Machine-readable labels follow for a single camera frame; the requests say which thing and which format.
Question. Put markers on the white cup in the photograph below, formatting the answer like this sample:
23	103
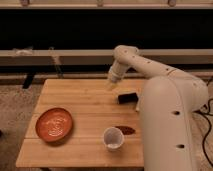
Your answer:
113	139

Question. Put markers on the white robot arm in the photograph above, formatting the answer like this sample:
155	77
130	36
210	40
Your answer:
167	100

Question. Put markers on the orange ceramic bowl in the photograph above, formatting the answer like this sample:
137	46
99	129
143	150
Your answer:
54	124

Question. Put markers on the black rectangular block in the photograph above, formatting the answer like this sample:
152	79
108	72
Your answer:
127	98

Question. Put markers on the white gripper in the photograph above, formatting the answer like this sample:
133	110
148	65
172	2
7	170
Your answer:
115	74

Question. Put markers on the wooden table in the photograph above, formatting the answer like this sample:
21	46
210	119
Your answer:
94	108

